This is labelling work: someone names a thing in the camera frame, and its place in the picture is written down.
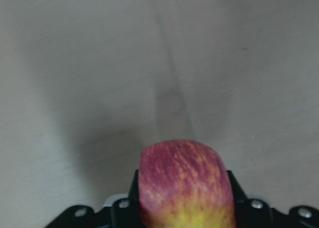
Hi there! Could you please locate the red yellow streaked apple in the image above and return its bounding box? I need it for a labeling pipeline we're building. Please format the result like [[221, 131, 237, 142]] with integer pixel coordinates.
[[138, 139, 236, 228]]

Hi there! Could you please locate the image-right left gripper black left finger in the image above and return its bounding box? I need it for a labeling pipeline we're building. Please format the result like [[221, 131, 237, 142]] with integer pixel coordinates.
[[127, 169, 140, 208]]

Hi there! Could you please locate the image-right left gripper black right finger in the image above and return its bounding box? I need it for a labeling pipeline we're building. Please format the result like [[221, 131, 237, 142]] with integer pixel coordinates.
[[227, 170, 247, 206]]

